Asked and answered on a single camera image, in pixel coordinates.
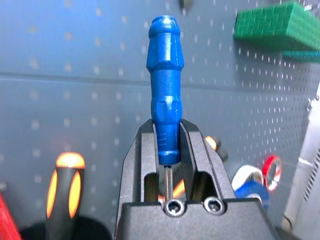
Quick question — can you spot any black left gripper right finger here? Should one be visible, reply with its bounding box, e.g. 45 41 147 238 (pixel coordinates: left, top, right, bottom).
178 119 235 201

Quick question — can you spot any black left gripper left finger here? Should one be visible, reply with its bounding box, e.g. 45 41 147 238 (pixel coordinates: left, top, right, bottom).
116 119 161 226

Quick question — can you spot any blue tape roll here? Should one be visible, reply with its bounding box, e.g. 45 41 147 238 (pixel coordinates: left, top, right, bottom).
234 180 271 210

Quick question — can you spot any blue screwdriver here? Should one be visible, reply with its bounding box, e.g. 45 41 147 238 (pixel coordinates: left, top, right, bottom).
146 14 186 201

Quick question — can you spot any grey pegboard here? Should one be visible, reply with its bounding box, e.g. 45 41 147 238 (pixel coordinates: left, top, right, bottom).
0 0 320 226

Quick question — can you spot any white tape roll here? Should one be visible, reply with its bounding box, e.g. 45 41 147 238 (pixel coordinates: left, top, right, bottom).
230 164 265 191

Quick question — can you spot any red tape roll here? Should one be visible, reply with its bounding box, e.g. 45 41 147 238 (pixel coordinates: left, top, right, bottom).
262 154 284 193

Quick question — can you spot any black cup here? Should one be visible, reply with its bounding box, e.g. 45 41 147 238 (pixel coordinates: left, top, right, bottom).
19 215 114 240

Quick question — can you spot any orange black screwdriver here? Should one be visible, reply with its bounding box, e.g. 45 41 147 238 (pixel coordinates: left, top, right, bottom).
45 151 86 240

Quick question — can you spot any teal box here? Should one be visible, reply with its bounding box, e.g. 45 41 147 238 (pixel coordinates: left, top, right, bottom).
281 49 320 64

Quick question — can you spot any green box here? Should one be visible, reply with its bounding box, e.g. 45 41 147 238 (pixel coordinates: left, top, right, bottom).
232 1 320 54

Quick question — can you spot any red screwdriver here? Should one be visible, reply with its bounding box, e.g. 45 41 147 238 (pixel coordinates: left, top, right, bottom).
0 191 21 240

